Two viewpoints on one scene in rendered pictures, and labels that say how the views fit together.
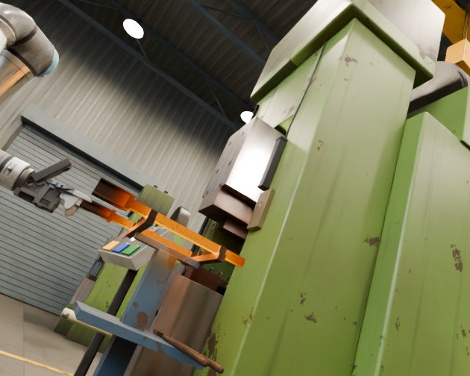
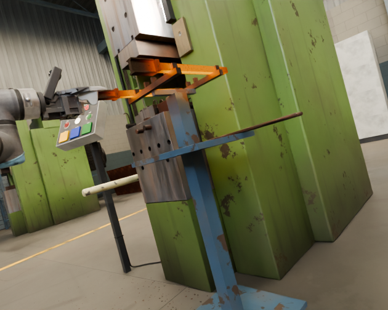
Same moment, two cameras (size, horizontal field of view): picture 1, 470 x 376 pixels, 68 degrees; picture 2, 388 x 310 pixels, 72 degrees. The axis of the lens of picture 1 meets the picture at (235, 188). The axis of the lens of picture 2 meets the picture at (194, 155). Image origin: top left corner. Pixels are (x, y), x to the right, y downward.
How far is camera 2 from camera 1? 55 cm
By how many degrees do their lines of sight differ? 34
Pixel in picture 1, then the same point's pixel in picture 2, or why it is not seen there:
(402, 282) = (283, 37)
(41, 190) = (63, 103)
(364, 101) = not seen: outside the picture
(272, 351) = (249, 115)
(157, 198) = not seen: hidden behind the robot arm
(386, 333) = (289, 71)
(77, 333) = (35, 224)
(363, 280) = (262, 49)
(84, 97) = not seen: outside the picture
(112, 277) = (26, 176)
